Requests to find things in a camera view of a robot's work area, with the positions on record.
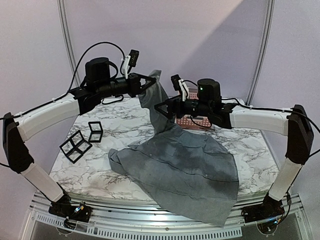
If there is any black frame display box pair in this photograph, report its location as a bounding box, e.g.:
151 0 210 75
59 130 93 164

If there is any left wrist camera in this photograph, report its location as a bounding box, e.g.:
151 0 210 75
120 49 140 79

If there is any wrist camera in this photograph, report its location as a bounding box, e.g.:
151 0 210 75
120 49 140 79
170 74 189 102

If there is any pink perforated plastic basket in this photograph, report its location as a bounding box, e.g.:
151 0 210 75
175 88 212 130

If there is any grey button-up shirt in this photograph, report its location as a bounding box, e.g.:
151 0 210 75
108 81 239 227

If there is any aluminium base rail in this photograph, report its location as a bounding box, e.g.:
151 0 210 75
22 193 312 240

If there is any right aluminium corner post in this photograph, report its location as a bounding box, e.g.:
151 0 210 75
245 0 275 105

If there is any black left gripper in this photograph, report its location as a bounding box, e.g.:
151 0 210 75
97 72 157 99

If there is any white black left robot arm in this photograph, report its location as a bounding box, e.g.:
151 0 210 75
2 57 157 224

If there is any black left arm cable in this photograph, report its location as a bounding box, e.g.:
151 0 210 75
0 41 127 121

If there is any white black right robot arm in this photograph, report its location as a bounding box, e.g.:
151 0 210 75
154 78 319 227

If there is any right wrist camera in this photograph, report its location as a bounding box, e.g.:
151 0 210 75
170 74 189 102

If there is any aluminium corner post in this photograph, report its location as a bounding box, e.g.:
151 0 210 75
57 0 77 76
245 0 275 105

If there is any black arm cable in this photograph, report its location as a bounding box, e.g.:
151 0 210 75
219 97 320 158
0 41 127 121

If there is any left aluminium corner post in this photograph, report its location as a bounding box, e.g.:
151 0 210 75
57 0 77 76

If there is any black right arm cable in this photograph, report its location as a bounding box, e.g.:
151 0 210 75
219 97 320 158

